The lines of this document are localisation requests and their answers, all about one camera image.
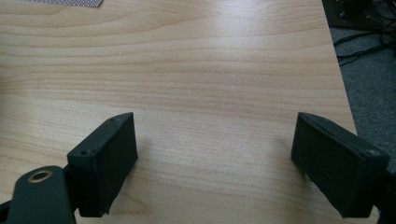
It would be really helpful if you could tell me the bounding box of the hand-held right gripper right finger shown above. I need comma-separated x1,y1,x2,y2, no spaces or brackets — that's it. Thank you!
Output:
290,112,390,218

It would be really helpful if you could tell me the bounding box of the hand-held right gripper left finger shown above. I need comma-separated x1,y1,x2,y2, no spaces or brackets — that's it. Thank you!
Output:
66,112,139,218

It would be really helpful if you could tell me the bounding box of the black stand base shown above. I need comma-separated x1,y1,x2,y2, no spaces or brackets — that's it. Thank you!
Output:
321,0,396,32

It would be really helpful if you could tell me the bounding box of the grey patterned cloth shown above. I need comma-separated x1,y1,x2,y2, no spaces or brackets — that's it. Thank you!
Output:
19,0,105,8

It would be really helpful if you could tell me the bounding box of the black cable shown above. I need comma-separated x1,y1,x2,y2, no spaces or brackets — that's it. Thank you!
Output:
333,18,396,67

